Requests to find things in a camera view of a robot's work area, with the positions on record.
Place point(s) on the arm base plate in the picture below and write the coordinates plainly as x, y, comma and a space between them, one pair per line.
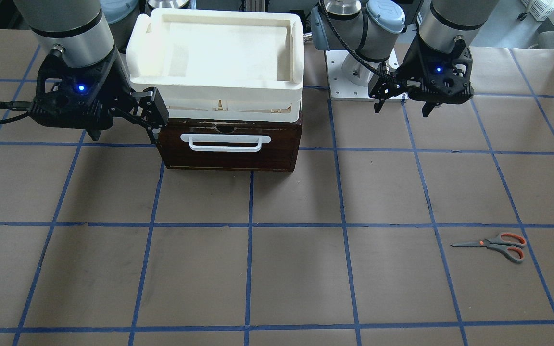
348, 80

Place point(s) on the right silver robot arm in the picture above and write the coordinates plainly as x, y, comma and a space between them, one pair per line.
79, 27

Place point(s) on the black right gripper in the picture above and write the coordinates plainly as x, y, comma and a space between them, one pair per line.
112, 82

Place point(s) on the white foam tray box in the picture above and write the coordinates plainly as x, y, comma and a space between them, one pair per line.
220, 65

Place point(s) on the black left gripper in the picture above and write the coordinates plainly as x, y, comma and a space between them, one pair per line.
412, 68

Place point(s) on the dark wooden drawer cabinet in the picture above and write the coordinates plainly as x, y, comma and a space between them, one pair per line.
231, 144

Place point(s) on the grey orange scissors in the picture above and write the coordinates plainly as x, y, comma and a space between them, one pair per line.
509, 245

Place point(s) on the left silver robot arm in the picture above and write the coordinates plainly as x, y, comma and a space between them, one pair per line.
369, 31

